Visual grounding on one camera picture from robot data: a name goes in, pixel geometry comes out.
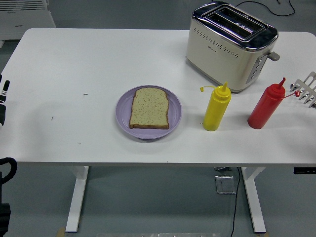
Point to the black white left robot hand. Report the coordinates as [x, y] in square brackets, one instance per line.
[5, 90]

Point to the red squeeze bottle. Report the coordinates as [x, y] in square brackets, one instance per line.
[267, 106]

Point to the speckled bread slice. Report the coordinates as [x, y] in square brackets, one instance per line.
[150, 108]

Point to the white floor appliance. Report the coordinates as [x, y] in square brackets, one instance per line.
[24, 22]

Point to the purple round plate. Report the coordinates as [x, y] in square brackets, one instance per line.
[123, 116]

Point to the white table leg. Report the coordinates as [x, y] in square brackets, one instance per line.
[77, 197]
[255, 197]

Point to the yellow squeeze bottle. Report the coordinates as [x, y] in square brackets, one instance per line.
[217, 108]

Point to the cream chrome toaster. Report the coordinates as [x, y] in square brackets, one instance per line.
[217, 54]

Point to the metal floor socket plate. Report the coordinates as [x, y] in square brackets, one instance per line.
[225, 185]

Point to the silver metal toast rack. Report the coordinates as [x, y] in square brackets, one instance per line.
[308, 96]

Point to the black table control panel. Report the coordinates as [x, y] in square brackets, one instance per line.
[304, 170]

